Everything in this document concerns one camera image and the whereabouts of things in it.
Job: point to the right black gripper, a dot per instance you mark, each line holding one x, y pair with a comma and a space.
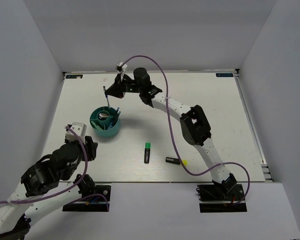
115, 91

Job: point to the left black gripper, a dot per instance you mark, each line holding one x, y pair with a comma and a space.
90, 147

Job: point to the blue gel pen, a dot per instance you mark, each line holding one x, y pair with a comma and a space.
106, 96

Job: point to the teal round desk organizer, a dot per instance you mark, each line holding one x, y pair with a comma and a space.
104, 123

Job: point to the green black highlighter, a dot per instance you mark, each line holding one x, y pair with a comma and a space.
147, 152

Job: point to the blue capped pen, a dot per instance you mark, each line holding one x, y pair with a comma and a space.
110, 126

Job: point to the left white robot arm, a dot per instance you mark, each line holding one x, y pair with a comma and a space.
38, 180

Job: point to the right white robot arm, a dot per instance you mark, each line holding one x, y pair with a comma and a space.
194, 124

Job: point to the left blue corner label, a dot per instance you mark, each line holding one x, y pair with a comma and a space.
74, 76

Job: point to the blue corner label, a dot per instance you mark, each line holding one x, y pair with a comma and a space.
224, 75
74, 76

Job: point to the yellow black highlighter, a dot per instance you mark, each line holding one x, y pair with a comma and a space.
175, 161

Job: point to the right blue corner label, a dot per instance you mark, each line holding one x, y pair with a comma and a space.
224, 75

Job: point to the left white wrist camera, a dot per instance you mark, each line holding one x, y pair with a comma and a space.
74, 131

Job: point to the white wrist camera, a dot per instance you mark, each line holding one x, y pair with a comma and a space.
74, 131
121, 68

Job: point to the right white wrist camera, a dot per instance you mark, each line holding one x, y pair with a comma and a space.
121, 68

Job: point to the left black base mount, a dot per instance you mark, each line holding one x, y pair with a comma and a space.
95, 201

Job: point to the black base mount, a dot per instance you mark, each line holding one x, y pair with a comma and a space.
95, 201
213, 200

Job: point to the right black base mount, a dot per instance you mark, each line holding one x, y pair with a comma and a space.
213, 200

